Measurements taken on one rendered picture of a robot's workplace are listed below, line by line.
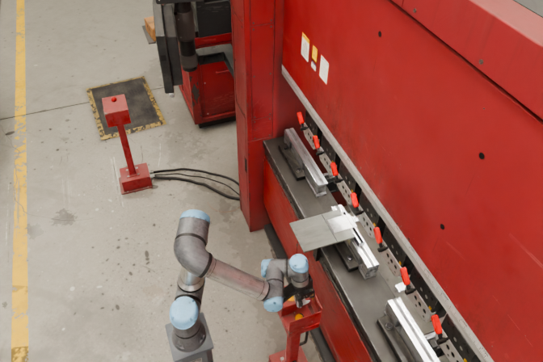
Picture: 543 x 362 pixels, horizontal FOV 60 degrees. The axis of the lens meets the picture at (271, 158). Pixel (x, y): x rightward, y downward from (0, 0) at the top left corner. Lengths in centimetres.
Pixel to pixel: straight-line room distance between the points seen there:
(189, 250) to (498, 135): 107
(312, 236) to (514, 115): 127
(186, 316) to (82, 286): 154
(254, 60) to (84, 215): 197
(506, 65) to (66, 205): 341
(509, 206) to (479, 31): 44
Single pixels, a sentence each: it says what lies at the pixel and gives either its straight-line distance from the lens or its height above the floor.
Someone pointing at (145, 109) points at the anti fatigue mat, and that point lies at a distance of 475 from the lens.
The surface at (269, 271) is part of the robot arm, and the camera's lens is 195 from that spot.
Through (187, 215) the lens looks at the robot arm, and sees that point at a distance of 181.
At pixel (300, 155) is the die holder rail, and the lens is 269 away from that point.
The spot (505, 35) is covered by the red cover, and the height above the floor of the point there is 227.
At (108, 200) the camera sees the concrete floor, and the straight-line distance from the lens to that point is 394.
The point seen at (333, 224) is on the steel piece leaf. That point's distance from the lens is 232.
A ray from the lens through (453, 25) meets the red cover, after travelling 134.
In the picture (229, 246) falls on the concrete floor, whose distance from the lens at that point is 347.
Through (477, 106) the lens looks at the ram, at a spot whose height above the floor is 206.
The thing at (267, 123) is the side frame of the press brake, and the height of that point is 100.
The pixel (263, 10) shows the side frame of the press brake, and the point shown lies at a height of 173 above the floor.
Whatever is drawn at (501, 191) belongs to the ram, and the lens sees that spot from 134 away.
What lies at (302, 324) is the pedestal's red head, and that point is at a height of 75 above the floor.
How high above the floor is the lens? 278
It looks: 43 degrees down
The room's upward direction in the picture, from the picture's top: 1 degrees clockwise
